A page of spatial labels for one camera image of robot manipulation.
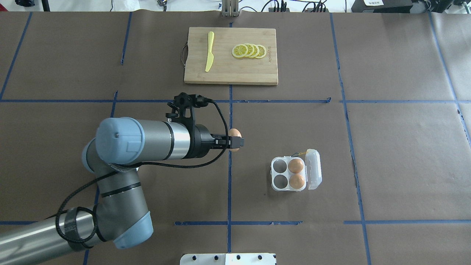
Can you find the lemon slice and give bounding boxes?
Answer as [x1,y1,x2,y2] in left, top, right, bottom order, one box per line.
[254,44,266,59]
[231,44,249,58]
[244,43,252,57]
[248,44,259,58]

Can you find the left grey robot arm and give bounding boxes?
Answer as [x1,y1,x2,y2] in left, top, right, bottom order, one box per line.
[1,117,244,265]

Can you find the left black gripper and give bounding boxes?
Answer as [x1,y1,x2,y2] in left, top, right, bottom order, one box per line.
[190,124,245,158]

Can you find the yellow plastic knife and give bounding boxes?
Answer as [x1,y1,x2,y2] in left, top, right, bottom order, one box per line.
[205,31,214,72]

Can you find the clear plastic egg box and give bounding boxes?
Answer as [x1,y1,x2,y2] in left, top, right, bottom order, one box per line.
[270,149,322,192]

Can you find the front lemon slice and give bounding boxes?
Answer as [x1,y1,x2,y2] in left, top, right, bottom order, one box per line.
[231,44,249,58]

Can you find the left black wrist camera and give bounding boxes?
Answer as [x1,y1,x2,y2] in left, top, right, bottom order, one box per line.
[166,92,214,130]

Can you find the grey metal camera stand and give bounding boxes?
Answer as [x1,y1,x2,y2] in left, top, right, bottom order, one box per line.
[222,0,240,17]

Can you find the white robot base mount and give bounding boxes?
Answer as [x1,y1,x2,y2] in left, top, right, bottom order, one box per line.
[180,252,277,265]

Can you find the wooden cutting board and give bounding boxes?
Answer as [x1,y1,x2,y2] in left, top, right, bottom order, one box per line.
[184,27,278,85]

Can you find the brown egg upper slot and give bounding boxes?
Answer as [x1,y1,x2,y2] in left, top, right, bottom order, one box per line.
[288,158,305,173]

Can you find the brown egg from bowl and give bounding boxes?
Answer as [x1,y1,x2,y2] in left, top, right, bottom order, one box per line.
[228,128,242,152]

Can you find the black power strip cables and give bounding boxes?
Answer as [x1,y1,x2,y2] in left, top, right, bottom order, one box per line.
[258,0,330,13]

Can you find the back lemon slice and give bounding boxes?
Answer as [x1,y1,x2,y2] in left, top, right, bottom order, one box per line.
[254,44,266,59]

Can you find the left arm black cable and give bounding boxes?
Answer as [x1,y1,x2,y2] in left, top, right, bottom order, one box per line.
[55,99,229,248]

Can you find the black box background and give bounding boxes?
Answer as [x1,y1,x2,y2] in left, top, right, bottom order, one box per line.
[351,0,431,14]

